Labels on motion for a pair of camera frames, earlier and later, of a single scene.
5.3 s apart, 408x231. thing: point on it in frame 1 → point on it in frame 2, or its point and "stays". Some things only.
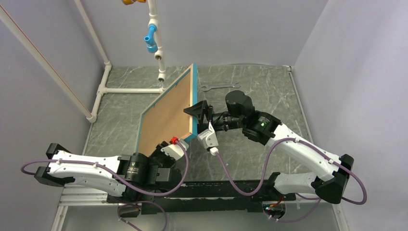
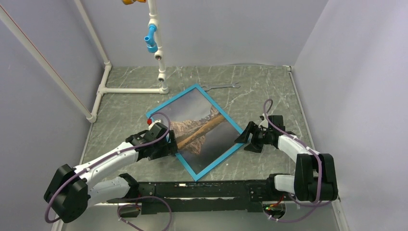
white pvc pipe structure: (92, 115) stays
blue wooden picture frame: (193, 105) → (205, 135)
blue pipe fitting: (152, 45) stays
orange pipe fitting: (131, 2) stays
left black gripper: (158, 151) → (170, 147)
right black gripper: (198, 110) → (254, 146)
